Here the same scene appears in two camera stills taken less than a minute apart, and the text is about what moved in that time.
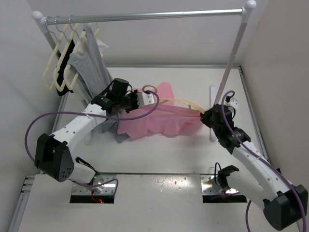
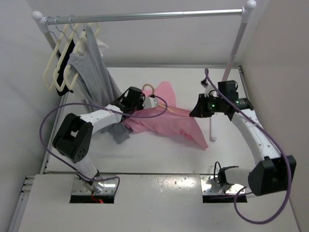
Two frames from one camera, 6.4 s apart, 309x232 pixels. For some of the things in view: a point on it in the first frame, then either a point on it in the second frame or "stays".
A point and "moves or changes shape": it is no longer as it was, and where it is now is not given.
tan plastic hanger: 164,99 → 152,93
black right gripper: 205,118 → 200,110
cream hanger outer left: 59,39 stays
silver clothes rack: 247,11 stays
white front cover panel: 143,203 stays
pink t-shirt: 169,117 moves or changes shape
